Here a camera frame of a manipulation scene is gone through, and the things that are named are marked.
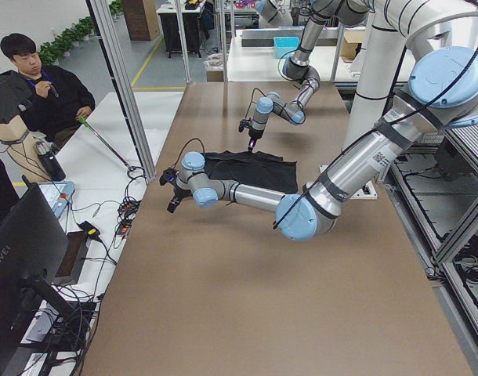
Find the black t-shirt with logo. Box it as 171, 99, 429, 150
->
204, 150, 299, 193

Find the aluminium frame post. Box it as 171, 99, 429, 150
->
85, 0, 156, 183

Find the cardboard box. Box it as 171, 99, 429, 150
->
340, 30, 365, 62

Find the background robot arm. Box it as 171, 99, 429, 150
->
255, 0, 293, 28

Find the black water bottle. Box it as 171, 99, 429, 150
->
35, 141, 66, 181

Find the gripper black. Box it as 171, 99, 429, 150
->
247, 128, 263, 153
167, 186, 190, 213

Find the teach pendant blue grey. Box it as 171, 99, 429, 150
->
38, 181, 75, 219

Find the green handled grabber stick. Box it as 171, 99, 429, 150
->
77, 116, 140, 179

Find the blue plastic bin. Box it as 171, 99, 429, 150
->
273, 36, 299, 59

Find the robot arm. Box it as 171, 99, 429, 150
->
239, 1, 369, 152
160, 1, 478, 240

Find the grey orange usb hub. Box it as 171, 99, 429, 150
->
118, 197, 140, 218
115, 222, 132, 238

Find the black power adapter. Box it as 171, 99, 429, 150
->
78, 221, 100, 239

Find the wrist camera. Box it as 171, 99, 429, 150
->
159, 167, 179, 186
238, 118, 252, 132

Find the black Huawei monitor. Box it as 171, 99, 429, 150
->
0, 184, 74, 375

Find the seated man in black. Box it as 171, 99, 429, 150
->
0, 33, 96, 149

